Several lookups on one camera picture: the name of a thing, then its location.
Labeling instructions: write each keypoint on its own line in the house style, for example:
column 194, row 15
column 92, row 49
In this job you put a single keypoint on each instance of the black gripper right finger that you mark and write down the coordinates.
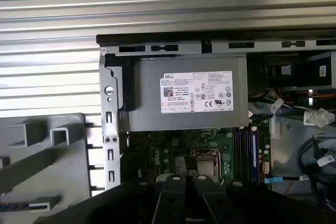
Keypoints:
column 215, row 203

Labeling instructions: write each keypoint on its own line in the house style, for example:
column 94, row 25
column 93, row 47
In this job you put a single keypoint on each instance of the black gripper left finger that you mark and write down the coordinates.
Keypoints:
column 170, row 203

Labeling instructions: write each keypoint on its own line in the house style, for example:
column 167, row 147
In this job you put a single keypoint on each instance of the black RAM slot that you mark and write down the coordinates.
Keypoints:
column 242, row 155
column 248, row 155
column 236, row 155

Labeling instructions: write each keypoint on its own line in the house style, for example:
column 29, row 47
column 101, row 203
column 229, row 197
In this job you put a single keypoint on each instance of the blue RAM stick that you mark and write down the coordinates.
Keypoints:
column 256, row 155

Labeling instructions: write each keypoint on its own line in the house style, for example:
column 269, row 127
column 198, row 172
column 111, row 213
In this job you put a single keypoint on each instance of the silver CPU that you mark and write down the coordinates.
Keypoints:
column 207, row 165

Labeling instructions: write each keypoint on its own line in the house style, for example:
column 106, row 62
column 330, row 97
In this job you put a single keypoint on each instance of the green motherboard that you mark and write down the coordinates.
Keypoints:
column 157, row 155

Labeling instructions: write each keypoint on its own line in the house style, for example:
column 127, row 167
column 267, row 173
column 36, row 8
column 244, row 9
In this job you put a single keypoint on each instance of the metal CPU socket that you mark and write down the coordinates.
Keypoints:
column 204, row 151

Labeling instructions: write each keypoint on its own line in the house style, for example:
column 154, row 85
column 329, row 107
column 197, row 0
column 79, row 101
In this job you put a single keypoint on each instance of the white motherboard power connector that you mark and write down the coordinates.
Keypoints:
column 265, row 168

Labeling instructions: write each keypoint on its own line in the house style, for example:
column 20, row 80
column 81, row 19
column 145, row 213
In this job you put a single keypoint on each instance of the grey parts rack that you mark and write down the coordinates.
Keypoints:
column 71, row 161

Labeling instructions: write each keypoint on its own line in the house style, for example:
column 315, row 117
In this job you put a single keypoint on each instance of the grey power supply unit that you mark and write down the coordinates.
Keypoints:
column 147, row 90

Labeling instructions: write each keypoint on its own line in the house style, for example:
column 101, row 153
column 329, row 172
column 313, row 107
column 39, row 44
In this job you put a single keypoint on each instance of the black PC case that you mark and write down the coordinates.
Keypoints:
column 157, row 39

